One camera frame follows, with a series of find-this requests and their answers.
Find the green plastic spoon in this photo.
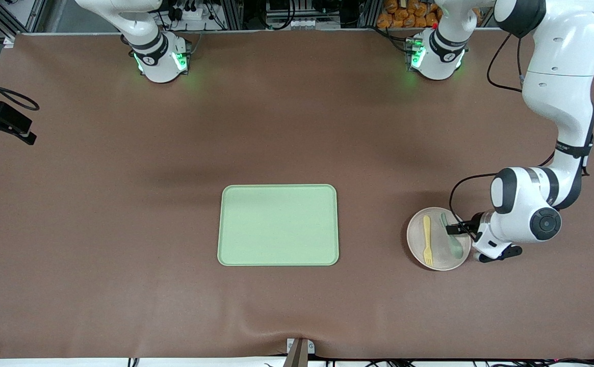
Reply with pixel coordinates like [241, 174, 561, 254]
[440, 213, 463, 259]

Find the yellow plastic fork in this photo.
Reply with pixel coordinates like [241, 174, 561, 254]
[422, 215, 434, 267]

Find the round beige plate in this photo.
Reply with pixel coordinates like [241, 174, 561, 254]
[406, 207, 472, 271]

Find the brown table mat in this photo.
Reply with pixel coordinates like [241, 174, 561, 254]
[0, 30, 594, 360]

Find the light green rectangular tray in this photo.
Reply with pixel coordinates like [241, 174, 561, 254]
[217, 184, 340, 267]

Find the grey metal beam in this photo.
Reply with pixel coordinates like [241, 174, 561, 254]
[282, 338, 309, 367]

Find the white power strip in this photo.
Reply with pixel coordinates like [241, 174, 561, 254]
[172, 0, 211, 21]

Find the pile of orange packets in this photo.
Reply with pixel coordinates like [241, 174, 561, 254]
[376, 0, 443, 29]

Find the white terminal strip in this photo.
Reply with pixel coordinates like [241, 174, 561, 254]
[269, 18, 323, 30]

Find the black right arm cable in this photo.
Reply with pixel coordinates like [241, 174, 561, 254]
[0, 61, 40, 111]

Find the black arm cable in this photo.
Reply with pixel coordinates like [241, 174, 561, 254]
[449, 32, 592, 241]
[0, 61, 40, 111]

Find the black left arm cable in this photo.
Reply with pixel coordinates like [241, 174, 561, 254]
[449, 32, 592, 241]

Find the aluminium frame strut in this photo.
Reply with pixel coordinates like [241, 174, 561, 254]
[0, 0, 47, 40]

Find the grey metal table bracket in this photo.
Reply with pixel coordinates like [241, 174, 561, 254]
[287, 338, 316, 355]

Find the aluminium frame post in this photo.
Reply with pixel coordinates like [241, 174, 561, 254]
[359, 0, 380, 29]
[223, 0, 244, 30]

